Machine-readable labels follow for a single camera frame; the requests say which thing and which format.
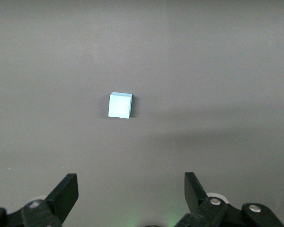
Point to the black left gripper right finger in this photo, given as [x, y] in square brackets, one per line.
[194, 191]

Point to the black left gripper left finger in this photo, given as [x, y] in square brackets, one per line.
[64, 194]

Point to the light blue foam block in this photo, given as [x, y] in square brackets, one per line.
[119, 105]

